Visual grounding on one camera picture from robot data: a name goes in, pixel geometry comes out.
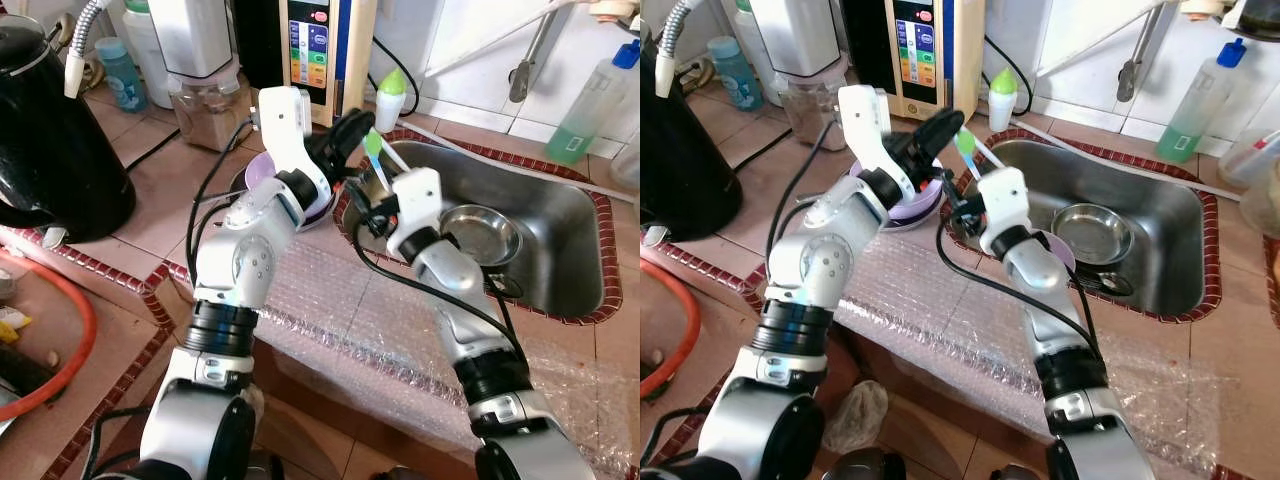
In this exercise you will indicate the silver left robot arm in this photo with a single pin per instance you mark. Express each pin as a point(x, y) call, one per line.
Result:
point(820, 260)
point(235, 255)

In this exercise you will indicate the stainless steel bowl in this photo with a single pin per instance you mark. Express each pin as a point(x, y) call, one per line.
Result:
point(1092, 235)
point(480, 235)

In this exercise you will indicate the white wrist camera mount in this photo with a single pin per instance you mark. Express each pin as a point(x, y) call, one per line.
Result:
point(868, 120)
point(1005, 205)
point(415, 205)
point(283, 120)

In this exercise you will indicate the crumpled clear plastic bag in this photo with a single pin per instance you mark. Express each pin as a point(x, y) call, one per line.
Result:
point(855, 415)

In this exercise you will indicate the purple plastic bowl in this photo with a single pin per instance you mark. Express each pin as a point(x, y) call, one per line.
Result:
point(915, 210)
point(320, 208)

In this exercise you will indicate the white plastic jug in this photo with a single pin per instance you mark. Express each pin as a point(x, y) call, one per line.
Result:
point(748, 25)
point(145, 50)

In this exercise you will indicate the clear bubble wrap sheet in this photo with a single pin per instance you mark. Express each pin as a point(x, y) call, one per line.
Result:
point(950, 330)
point(380, 330)

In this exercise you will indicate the green dish soap bottle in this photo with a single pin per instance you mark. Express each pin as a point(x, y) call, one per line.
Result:
point(1195, 110)
point(585, 115)

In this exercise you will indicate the stainless steel sink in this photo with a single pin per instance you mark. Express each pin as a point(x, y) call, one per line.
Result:
point(1160, 220)
point(540, 220)

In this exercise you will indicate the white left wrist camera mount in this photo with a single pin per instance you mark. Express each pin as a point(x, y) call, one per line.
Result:
point(283, 120)
point(868, 120)

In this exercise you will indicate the small blue plastic bottle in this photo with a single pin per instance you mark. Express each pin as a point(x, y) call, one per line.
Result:
point(735, 72)
point(122, 75)

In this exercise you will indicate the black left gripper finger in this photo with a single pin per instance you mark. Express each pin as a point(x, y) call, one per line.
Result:
point(945, 122)
point(358, 122)
point(352, 150)
point(940, 152)

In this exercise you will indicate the black kettle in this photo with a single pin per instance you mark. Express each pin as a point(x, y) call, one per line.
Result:
point(685, 150)
point(55, 140)

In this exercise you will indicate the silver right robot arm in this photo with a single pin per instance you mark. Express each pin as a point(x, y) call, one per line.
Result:
point(1055, 310)
point(470, 320)

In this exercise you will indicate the clear plastic container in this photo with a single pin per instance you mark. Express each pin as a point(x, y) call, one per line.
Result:
point(1250, 160)

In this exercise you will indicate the orange plastic basin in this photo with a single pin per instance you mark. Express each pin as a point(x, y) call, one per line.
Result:
point(85, 340)
point(685, 330)

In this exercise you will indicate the white bottle with green cap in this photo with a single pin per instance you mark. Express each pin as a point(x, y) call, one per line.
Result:
point(1002, 98)
point(390, 100)

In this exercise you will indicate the black tall appliance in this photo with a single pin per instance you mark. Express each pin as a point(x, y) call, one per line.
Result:
point(258, 40)
point(868, 40)

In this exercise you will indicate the beige water ioniser appliance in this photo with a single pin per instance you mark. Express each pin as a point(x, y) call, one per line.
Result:
point(935, 55)
point(325, 60)

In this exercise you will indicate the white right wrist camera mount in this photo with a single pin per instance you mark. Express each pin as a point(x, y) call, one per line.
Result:
point(415, 205)
point(1005, 205)

